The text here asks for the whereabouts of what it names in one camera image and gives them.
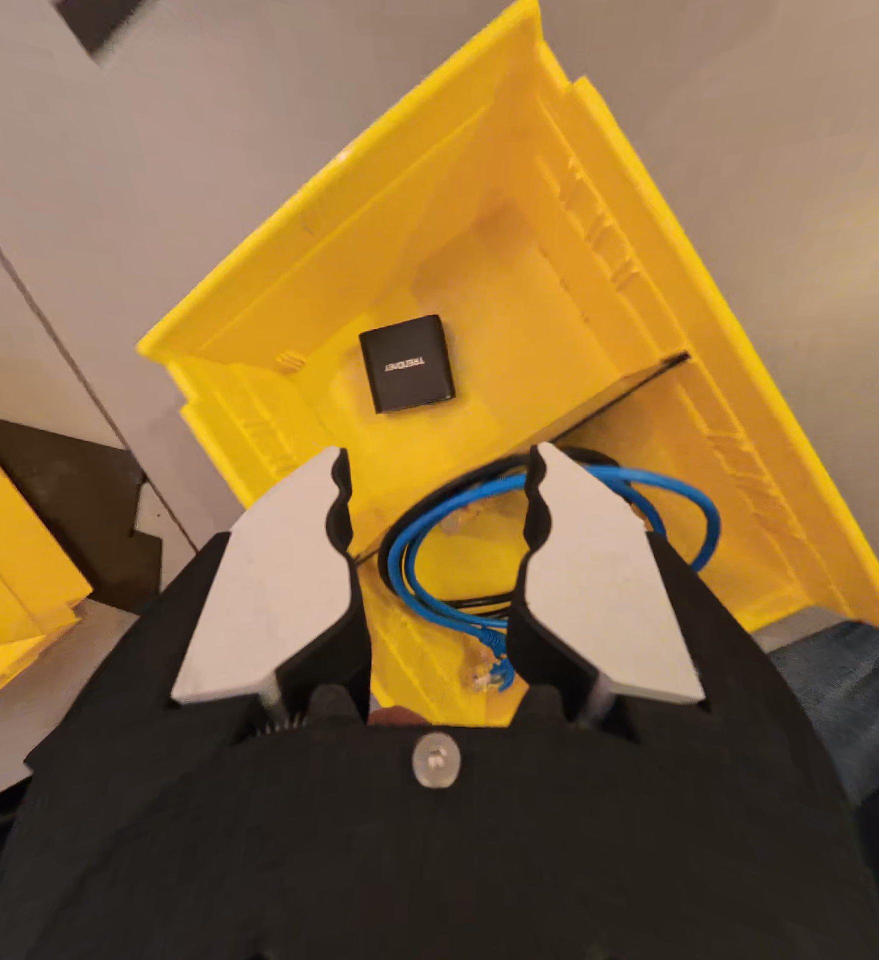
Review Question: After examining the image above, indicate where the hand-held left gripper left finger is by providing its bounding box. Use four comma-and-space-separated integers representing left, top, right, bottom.
171, 446, 372, 710

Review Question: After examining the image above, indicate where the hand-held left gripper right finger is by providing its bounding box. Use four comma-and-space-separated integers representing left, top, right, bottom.
509, 442, 707, 714

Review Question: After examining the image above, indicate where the black ethernet cable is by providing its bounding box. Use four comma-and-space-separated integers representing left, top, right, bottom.
377, 447, 621, 631

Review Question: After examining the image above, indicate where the blue ethernet cable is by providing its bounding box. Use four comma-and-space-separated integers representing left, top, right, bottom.
387, 465, 722, 693

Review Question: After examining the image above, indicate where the black ethernet splitter box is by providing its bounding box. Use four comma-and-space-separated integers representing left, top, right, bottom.
358, 315, 457, 415

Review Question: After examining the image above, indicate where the yellow divided plastic bin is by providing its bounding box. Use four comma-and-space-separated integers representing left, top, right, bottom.
135, 0, 879, 727

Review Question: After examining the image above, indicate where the black bin divider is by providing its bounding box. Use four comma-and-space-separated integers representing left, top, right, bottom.
353, 351, 692, 565

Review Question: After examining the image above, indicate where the loose black divider plate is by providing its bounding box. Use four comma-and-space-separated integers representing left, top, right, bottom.
0, 408, 165, 615

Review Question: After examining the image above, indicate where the person's blue jeans leg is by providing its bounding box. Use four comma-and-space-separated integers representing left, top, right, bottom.
769, 592, 879, 804

